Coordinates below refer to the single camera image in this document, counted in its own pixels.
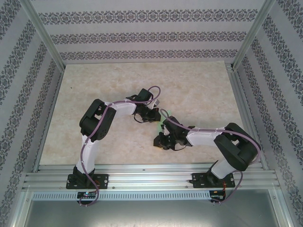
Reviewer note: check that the grey sheet metal panel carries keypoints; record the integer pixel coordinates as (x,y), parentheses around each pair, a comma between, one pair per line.
(151,212)

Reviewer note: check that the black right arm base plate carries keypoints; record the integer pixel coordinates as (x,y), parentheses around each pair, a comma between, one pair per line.
(198,179)

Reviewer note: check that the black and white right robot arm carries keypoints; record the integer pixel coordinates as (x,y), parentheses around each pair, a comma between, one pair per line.
(236,151)

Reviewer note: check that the aluminium lower frame beam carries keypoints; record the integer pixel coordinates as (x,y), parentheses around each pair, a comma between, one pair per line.
(282,210)
(20,210)

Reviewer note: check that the long aluminium mounting rail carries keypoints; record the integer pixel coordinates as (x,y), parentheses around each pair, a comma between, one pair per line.
(146,177)

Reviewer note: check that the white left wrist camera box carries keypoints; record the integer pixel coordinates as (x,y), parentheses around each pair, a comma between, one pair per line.
(157,102)

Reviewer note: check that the aluminium side rail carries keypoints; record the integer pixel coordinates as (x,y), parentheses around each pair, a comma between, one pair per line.
(48,118)
(242,106)

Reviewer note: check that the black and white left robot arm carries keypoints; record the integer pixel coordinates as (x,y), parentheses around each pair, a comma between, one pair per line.
(97,123)

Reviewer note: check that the green square paper sheet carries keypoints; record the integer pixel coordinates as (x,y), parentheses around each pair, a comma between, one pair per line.
(160,126)

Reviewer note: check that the aluminium frame post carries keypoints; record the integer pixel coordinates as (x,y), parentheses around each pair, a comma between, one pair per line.
(253,35)
(45,35)

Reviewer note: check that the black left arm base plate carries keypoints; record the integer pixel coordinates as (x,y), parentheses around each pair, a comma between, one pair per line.
(103,180)

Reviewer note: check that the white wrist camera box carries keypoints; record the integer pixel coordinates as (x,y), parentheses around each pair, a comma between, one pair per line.
(157,102)
(163,127)

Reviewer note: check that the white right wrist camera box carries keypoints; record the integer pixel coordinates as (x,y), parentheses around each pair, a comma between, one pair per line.
(163,127)

